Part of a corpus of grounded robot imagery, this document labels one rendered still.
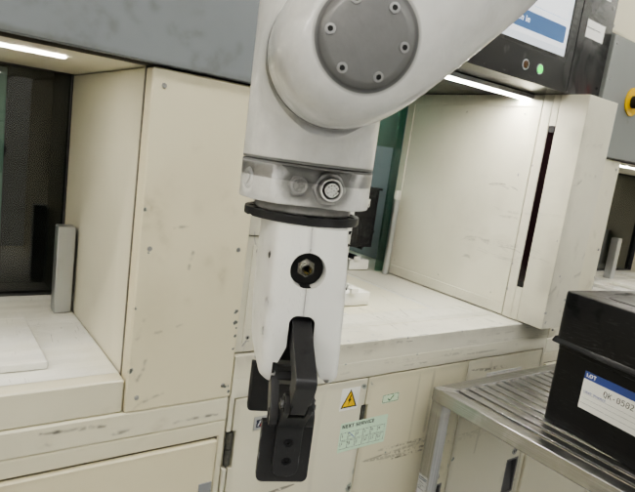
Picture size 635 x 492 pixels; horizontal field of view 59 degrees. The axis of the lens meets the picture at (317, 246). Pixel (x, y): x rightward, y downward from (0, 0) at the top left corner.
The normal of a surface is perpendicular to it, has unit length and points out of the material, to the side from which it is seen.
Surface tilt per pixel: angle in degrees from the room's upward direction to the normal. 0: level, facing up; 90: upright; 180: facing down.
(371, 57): 97
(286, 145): 91
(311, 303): 87
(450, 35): 104
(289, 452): 90
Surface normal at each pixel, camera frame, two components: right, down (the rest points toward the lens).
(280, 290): -0.03, 0.06
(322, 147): 0.22, 0.19
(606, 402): -0.88, -0.04
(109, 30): 0.58, 0.22
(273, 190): -0.41, 0.10
